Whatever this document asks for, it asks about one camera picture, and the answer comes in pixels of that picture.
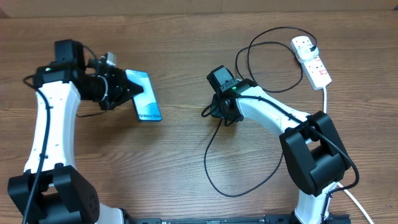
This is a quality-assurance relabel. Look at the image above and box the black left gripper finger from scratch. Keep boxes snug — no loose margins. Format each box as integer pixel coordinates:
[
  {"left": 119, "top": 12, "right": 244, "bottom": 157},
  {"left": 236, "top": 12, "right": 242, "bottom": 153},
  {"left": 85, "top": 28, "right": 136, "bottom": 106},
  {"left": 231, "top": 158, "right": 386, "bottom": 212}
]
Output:
[
  {"left": 126, "top": 73, "right": 144, "bottom": 97},
  {"left": 99, "top": 93, "right": 132, "bottom": 111}
]

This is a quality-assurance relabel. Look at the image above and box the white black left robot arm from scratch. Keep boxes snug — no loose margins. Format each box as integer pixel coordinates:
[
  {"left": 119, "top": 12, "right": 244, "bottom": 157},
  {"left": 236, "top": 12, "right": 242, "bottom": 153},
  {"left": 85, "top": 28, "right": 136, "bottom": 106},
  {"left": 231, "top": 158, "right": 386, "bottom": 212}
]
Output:
[{"left": 7, "top": 39, "right": 144, "bottom": 223}]

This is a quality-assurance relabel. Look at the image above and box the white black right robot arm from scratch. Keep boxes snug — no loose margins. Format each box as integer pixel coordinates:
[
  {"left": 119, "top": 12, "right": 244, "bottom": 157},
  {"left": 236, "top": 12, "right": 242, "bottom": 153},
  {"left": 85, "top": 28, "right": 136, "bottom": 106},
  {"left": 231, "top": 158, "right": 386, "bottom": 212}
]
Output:
[{"left": 201, "top": 65, "right": 353, "bottom": 223}]

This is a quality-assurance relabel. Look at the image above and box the white charger plug adapter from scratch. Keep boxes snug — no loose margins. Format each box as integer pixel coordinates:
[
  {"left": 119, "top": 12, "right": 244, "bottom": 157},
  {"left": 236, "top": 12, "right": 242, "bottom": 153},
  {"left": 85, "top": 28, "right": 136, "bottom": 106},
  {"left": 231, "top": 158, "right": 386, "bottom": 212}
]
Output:
[{"left": 295, "top": 45, "right": 319, "bottom": 63}]

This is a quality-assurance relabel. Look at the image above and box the white power extension strip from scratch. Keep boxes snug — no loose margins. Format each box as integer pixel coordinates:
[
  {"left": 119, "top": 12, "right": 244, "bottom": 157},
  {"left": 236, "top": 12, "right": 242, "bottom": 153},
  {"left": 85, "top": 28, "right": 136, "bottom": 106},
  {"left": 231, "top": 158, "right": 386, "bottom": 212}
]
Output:
[{"left": 290, "top": 36, "right": 332, "bottom": 90}]

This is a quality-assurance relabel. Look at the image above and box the white extension strip cord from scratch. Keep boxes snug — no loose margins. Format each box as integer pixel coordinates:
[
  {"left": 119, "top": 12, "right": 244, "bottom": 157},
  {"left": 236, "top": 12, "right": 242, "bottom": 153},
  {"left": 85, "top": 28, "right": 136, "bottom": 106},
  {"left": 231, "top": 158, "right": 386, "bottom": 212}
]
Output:
[{"left": 322, "top": 86, "right": 376, "bottom": 224}]

